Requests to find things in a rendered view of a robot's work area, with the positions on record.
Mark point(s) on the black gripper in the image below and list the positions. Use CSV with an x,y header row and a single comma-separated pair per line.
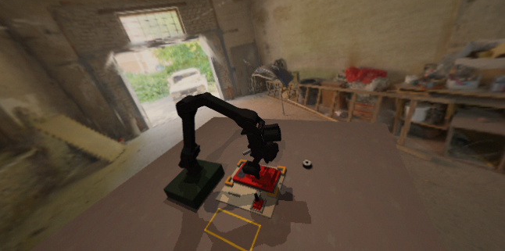
x,y
253,167

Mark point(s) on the tan flat base plate with orange corner posts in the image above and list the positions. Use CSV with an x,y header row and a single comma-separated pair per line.
x,y
243,197

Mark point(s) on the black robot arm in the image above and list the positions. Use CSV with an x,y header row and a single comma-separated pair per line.
x,y
244,118

